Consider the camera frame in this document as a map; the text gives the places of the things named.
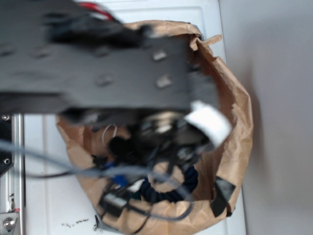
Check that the gray plush mouse toy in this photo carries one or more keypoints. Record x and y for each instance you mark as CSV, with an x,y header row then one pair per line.
x,y
109,132

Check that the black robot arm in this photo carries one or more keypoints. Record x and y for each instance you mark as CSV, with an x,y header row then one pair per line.
x,y
78,61

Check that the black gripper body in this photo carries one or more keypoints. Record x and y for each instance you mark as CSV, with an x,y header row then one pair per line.
x,y
164,137

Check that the silver aluminum rail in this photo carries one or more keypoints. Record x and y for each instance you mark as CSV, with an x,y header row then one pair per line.
x,y
12,179

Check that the black metal bracket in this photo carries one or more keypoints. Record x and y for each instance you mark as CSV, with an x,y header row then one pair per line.
x,y
6,141

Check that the dark green plastic cylinder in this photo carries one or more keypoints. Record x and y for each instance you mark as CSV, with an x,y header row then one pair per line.
x,y
136,195

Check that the brown paper bag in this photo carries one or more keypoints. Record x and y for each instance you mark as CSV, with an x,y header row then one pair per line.
x,y
221,172

